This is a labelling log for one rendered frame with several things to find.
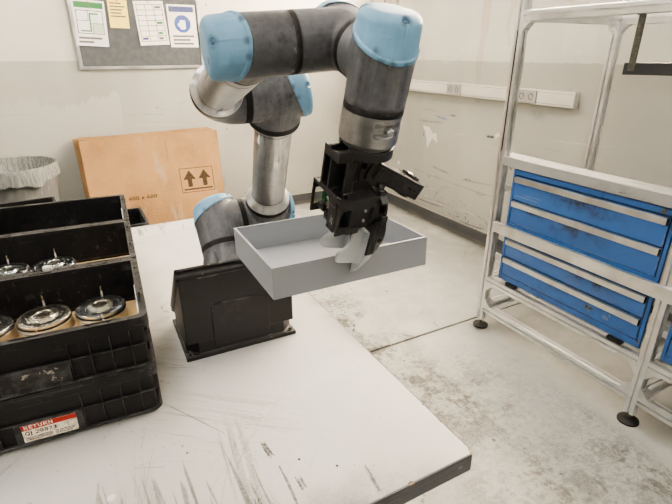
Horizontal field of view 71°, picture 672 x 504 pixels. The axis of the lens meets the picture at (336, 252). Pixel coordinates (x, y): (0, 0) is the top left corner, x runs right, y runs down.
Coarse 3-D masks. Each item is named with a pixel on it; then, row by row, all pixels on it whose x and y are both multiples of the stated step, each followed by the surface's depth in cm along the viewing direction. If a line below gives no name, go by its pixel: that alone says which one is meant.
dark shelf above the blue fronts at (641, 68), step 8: (624, 64) 168; (640, 64) 164; (648, 64) 161; (656, 64) 159; (664, 64) 157; (624, 72) 169; (632, 72) 166; (640, 72) 164; (648, 72) 162; (656, 72) 160; (664, 72) 158
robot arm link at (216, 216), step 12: (204, 204) 124; (216, 204) 124; (228, 204) 125; (240, 204) 126; (204, 216) 123; (216, 216) 123; (228, 216) 124; (240, 216) 125; (204, 228) 122; (216, 228) 122; (228, 228) 123; (204, 240) 122
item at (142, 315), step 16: (48, 272) 105; (64, 272) 106; (144, 304) 92; (112, 320) 86; (128, 320) 87; (144, 320) 89; (32, 336) 82; (48, 336) 82; (64, 336) 83; (80, 336) 84; (96, 336) 85; (0, 352) 79; (16, 352) 80
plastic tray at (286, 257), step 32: (256, 224) 85; (288, 224) 87; (320, 224) 91; (256, 256) 73; (288, 256) 83; (320, 256) 83; (384, 256) 75; (416, 256) 78; (288, 288) 69; (320, 288) 72
